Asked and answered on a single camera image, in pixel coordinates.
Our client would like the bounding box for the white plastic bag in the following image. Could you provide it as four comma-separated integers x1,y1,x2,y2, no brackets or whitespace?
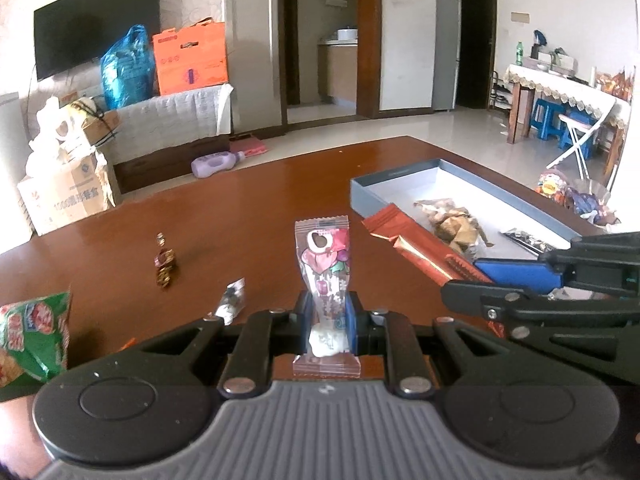
25,96,76,178

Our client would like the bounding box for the blue plastic bag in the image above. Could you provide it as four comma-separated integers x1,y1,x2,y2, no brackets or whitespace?
100,24,157,110

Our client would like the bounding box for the pile of orange snack bags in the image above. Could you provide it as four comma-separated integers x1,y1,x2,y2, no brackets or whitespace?
597,67,640,103

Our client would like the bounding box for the orange cardboard box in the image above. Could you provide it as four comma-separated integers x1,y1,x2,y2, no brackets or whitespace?
151,17,230,97

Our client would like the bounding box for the shoe rack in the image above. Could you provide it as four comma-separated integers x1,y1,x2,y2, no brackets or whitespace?
487,70,512,113

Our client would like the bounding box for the blue plastic stool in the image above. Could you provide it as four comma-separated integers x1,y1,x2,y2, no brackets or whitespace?
530,97,563,141
557,115,596,151

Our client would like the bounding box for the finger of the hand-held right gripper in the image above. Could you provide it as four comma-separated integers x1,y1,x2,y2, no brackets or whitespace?
472,231,640,303
440,280,640,386

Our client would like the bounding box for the orange snack packet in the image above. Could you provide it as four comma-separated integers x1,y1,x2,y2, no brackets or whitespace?
361,203,493,286

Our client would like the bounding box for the white cloth cover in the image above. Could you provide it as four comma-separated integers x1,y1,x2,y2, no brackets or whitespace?
107,82,235,166

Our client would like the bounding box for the white folding stool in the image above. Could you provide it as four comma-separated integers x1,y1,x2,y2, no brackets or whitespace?
546,112,617,181

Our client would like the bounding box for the wooden kitchen counter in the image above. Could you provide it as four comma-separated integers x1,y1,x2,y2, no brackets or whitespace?
317,37,359,102

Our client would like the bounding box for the large brown cardboard box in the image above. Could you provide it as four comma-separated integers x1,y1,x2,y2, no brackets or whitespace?
16,149,117,237

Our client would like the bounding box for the white freezer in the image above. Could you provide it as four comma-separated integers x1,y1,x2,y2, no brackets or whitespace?
0,91,36,256

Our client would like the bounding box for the grey storage box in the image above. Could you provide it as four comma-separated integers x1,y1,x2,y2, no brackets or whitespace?
522,52,578,76

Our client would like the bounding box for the yellow white roll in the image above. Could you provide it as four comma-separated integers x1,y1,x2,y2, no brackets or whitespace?
55,99,98,141

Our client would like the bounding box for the purple bottle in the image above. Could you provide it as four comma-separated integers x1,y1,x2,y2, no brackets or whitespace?
191,150,247,179

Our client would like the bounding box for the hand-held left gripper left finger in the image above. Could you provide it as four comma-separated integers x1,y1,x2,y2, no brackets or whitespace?
102,290,313,398

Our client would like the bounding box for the small silver snack packet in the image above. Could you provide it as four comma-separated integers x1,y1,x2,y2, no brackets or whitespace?
215,277,247,326

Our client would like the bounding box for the dark wooden television cabinet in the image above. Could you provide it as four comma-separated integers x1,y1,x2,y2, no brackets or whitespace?
114,135,232,195

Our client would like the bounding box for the small brown cardboard box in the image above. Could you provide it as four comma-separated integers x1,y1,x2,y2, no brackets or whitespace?
75,110,121,148

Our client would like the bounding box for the black television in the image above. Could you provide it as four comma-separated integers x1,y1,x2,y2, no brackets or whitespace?
33,0,162,82

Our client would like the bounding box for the pink mat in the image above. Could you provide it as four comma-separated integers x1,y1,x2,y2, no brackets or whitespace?
230,135,268,157

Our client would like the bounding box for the brown twisted candy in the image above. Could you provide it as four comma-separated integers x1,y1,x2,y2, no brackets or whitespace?
152,232,178,290

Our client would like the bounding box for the blue purple snack bag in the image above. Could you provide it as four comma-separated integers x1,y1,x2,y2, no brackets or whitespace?
565,180,623,226

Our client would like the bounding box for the grey-blue cardboard box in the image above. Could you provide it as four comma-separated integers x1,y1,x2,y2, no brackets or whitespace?
349,158,586,281

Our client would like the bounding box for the grey refrigerator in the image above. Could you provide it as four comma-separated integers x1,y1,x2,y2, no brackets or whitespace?
432,0,462,111

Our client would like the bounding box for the black white snack packet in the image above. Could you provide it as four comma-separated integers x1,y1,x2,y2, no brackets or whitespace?
500,228,557,256

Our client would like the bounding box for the brown gold snack packet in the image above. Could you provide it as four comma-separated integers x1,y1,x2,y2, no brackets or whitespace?
413,199,496,261

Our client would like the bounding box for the pink candy packet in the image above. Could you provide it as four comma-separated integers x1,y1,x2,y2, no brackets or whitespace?
291,213,362,378

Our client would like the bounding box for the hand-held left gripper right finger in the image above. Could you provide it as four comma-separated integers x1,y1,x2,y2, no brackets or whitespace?
345,290,546,398

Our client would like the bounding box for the wooden table with lace cloth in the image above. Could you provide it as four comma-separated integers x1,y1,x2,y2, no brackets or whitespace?
502,62,631,181

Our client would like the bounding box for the green chip bag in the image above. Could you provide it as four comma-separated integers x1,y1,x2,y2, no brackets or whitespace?
0,290,72,391

